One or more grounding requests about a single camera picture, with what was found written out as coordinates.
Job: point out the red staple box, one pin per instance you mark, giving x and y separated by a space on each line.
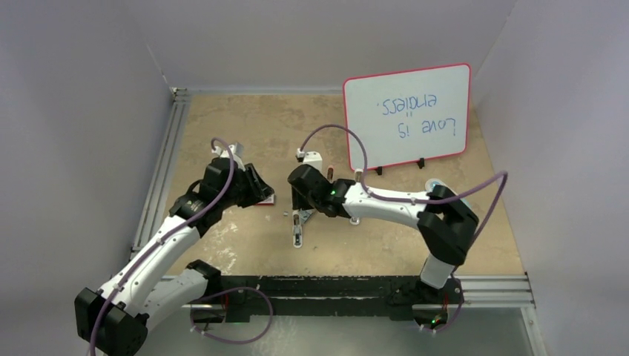
270 201

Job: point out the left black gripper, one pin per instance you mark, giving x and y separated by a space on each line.
257 190

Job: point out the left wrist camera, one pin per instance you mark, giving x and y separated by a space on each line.
235 150

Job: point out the blue patterned oval case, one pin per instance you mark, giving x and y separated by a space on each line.
432 183

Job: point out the red-framed whiteboard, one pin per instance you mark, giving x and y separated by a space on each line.
401 117

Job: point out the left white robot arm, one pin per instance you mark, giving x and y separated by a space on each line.
117 318

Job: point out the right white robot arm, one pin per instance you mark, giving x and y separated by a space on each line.
446 224

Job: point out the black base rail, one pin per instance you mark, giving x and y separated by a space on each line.
397 297

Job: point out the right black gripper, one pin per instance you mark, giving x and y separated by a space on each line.
300 202

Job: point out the aluminium frame rail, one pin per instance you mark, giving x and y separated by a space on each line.
155 203

